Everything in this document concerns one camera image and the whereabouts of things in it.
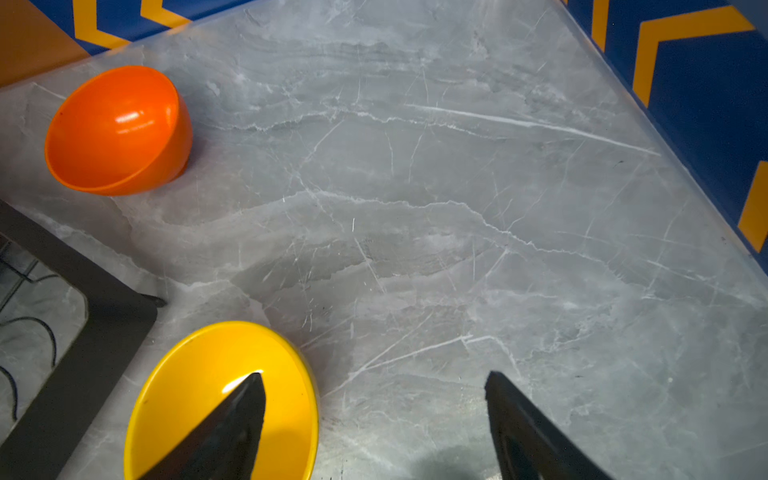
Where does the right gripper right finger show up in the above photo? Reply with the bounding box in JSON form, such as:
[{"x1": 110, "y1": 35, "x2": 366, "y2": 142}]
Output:
[{"x1": 485, "y1": 371, "x2": 611, "y2": 480}]

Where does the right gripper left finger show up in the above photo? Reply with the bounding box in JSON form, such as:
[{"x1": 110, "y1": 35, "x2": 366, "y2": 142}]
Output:
[{"x1": 142, "y1": 372, "x2": 267, "y2": 479}]

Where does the orange plastic bowl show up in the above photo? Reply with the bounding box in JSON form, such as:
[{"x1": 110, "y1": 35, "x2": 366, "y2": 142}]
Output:
[{"x1": 44, "y1": 66, "x2": 194, "y2": 196}]

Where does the black wire dish rack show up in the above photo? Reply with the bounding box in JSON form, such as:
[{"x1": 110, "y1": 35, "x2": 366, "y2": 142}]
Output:
[{"x1": 1, "y1": 203, "x2": 167, "y2": 479}]

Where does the yellow plastic bowl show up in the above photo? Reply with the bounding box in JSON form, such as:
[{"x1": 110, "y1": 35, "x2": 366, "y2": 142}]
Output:
[{"x1": 123, "y1": 321, "x2": 319, "y2": 479}]

